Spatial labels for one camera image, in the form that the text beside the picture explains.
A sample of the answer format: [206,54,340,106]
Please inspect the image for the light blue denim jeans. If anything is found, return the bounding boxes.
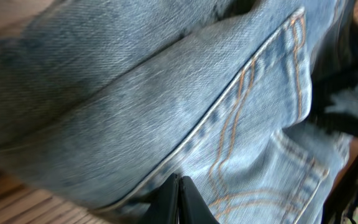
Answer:
[0,0,354,223]

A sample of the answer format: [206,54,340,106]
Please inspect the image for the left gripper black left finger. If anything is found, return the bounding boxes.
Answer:
[138,174,179,224]

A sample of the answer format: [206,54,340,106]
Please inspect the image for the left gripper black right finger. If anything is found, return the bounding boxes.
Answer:
[178,176,219,224]

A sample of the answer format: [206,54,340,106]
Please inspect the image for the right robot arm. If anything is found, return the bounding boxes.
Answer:
[309,20,358,223]

